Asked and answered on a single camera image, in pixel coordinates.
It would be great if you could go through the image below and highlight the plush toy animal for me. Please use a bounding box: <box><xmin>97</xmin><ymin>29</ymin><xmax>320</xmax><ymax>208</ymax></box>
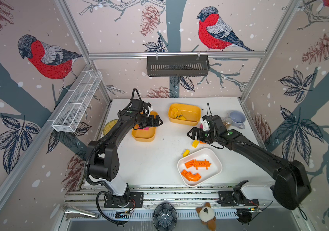
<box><xmin>196</xmin><ymin>202</ymin><xmax>216</xmax><ymax>231</ymax></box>

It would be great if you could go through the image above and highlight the lavender mug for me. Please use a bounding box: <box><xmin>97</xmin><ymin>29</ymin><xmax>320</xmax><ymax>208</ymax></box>
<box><xmin>229</xmin><ymin>111</ymin><xmax>246</xmax><ymax>130</ymax></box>

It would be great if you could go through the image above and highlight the black flower-shaped dish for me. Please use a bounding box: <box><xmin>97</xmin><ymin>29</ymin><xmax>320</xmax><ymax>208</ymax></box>
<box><xmin>152</xmin><ymin>203</ymin><xmax>178</xmax><ymax>231</ymax></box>

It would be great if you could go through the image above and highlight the orange curved lego piece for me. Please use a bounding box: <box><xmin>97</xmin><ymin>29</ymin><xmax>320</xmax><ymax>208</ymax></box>
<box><xmin>181</xmin><ymin>170</ymin><xmax>202</xmax><ymax>182</ymax></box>

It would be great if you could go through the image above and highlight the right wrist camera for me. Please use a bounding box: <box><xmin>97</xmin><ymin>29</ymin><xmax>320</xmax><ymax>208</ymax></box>
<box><xmin>200</xmin><ymin>118</ymin><xmax>210</xmax><ymax>131</ymax></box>

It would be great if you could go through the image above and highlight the orange long studded lego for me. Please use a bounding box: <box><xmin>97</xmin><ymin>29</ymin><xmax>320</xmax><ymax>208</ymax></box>
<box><xmin>185</xmin><ymin>159</ymin><xmax>211</xmax><ymax>169</ymax></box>

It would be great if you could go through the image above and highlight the small yellow lego brick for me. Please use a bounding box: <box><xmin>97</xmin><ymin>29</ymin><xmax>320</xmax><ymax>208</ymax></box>
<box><xmin>183</xmin><ymin>150</ymin><xmax>190</xmax><ymax>157</ymax></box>

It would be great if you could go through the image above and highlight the yellow woven coaster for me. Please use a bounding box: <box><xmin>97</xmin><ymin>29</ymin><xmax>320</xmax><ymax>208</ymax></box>
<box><xmin>103</xmin><ymin>119</ymin><xmax>118</xmax><ymax>136</ymax></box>

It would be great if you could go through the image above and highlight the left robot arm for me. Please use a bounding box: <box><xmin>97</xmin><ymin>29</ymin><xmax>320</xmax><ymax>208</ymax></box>
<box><xmin>84</xmin><ymin>88</ymin><xmax>163</xmax><ymax>207</ymax></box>

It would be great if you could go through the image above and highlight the narrow yellow bin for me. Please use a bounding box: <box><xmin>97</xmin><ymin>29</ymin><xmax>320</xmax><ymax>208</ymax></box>
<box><xmin>132</xmin><ymin>125</ymin><xmax>156</xmax><ymax>142</ymax></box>

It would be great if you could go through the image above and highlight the yellow lego slope brick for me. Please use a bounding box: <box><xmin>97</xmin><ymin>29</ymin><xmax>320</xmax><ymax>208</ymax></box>
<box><xmin>192</xmin><ymin>140</ymin><xmax>200</xmax><ymax>148</ymax></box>

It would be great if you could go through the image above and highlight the yellow lego arch brick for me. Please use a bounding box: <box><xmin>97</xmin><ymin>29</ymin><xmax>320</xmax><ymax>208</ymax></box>
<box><xmin>174</xmin><ymin>112</ymin><xmax>182</xmax><ymax>118</ymax></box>

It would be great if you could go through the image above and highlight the white wire mesh shelf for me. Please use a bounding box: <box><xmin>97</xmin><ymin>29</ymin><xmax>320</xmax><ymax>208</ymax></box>
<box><xmin>52</xmin><ymin>70</ymin><xmax>102</xmax><ymax>132</ymax></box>

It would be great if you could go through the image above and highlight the wide yellow bin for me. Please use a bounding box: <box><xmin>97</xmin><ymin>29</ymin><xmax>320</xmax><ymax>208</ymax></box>
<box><xmin>168</xmin><ymin>103</ymin><xmax>201</xmax><ymax>126</ymax></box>

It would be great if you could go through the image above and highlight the silver metal tool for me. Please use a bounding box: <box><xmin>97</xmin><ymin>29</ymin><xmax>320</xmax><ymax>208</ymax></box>
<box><xmin>63</xmin><ymin>204</ymin><xmax>99</xmax><ymax>219</ymax></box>

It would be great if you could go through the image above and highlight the white tray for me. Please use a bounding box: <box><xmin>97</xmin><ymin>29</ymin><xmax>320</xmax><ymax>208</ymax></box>
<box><xmin>177</xmin><ymin>148</ymin><xmax>223</xmax><ymax>187</ymax></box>

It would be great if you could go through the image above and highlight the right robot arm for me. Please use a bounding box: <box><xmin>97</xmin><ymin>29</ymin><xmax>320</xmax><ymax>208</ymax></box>
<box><xmin>187</xmin><ymin>115</ymin><xmax>312</xmax><ymax>210</ymax></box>

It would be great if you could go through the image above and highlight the glass spice jar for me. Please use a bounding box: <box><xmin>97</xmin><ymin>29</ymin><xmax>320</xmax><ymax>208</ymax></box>
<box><xmin>224</xmin><ymin>118</ymin><xmax>232</xmax><ymax>128</ymax></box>

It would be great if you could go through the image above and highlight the black wall basket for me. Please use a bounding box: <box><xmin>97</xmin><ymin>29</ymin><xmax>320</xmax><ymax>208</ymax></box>
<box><xmin>147</xmin><ymin>55</ymin><xmax>210</xmax><ymax>77</ymax></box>

